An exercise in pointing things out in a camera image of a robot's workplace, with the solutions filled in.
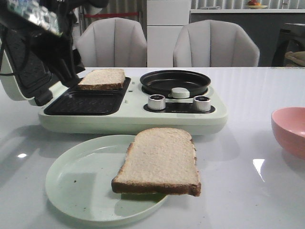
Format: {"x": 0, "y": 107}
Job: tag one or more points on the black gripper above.
{"x": 45, "y": 26}

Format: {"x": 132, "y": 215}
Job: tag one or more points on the bread slice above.
{"x": 159, "y": 160}
{"x": 103, "y": 79}

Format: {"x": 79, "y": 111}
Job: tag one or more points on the green breakfast maker lid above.
{"x": 22, "y": 75}

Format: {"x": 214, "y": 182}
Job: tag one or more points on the pink bowl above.
{"x": 288, "y": 126}

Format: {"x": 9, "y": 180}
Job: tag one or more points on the green breakfast maker base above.
{"x": 125, "y": 111}

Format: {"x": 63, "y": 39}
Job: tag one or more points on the left grey upholstered chair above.
{"x": 113, "y": 42}

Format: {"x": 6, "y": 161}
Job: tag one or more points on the grey upholstered chair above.
{"x": 211, "y": 43}
{"x": 113, "y": 42}

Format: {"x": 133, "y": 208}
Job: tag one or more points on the black round frying pan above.
{"x": 163, "y": 81}

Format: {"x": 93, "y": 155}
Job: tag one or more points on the left silver control knob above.
{"x": 156, "y": 102}

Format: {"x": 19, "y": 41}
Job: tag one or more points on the silver control knob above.
{"x": 156, "y": 102}
{"x": 201, "y": 103}

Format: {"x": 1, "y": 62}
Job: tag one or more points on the white refrigerator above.
{"x": 165, "y": 19}

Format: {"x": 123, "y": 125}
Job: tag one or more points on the light green round plate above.
{"x": 79, "y": 184}

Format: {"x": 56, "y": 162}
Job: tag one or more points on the right silver control knob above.
{"x": 201, "y": 103}

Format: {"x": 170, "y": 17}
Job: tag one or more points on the right grey upholstered chair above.
{"x": 211, "y": 43}

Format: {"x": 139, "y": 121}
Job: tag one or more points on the yellow fruit plate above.
{"x": 254, "y": 4}

